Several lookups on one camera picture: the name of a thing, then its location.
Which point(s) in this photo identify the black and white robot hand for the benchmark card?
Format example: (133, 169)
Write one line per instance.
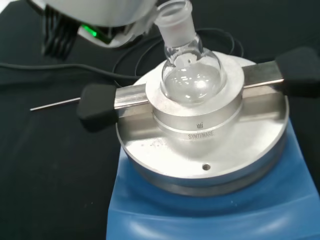
(75, 10)

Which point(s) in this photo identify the thin metal probe rod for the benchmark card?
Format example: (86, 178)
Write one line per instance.
(55, 104)

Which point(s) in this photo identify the clear round-bottom glass flask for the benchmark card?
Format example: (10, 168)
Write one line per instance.
(192, 82)

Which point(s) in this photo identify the black bench cloth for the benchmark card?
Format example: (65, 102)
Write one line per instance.
(50, 175)

